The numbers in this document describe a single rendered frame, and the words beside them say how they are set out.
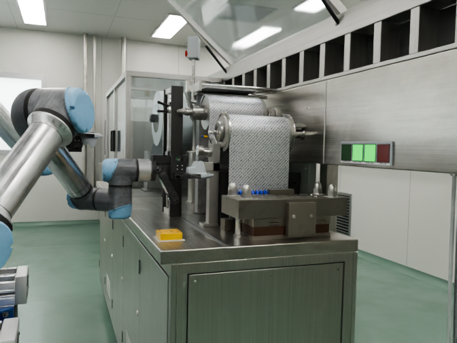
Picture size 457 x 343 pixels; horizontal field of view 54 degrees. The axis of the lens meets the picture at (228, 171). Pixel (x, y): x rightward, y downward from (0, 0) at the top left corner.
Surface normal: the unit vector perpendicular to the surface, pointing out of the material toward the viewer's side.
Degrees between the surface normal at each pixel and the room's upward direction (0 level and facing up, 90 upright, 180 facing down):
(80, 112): 85
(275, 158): 90
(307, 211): 90
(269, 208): 90
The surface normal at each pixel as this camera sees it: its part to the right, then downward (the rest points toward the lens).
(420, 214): -0.94, 0.00
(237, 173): 0.35, 0.06
